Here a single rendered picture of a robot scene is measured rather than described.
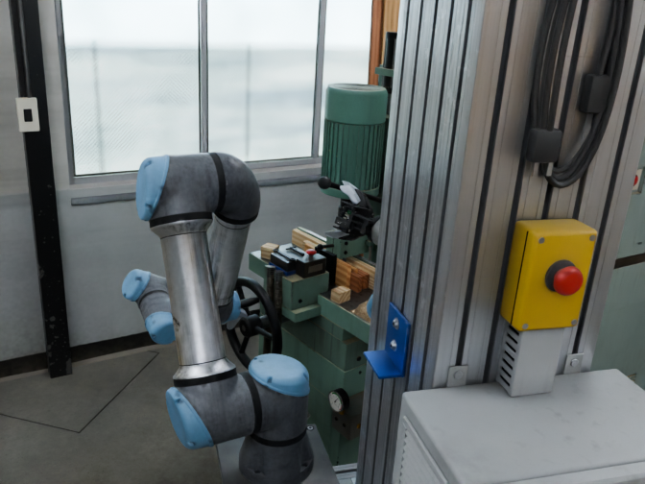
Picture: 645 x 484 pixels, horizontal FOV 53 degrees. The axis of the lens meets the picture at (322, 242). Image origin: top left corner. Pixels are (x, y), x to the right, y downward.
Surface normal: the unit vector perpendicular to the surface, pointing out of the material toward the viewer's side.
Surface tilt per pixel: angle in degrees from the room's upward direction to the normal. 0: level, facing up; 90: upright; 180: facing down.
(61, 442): 0
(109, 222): 90
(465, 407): 0
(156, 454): 0
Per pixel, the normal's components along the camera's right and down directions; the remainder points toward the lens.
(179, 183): 0.44, -0.11
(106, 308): 0.50, 0.34
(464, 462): 0.06, -0.93
